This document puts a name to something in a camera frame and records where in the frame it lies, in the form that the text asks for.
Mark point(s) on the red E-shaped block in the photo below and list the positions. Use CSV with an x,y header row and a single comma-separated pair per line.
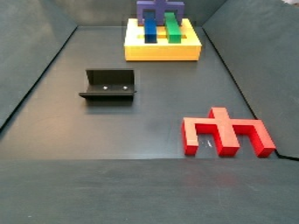
x,y
224,128

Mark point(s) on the yellow slotted board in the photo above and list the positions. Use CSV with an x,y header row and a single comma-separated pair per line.
x,y
160,51

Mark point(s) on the purple E-shaped block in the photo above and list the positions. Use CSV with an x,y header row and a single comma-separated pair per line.
x,y
159,7

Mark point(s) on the black angle fixture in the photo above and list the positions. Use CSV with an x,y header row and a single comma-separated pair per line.
x,y
109,84

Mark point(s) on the blue bar block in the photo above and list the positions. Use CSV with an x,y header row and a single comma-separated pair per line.
x,y
149,28

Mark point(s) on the green bar block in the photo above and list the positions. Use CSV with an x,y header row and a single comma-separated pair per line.
x,y
172,28

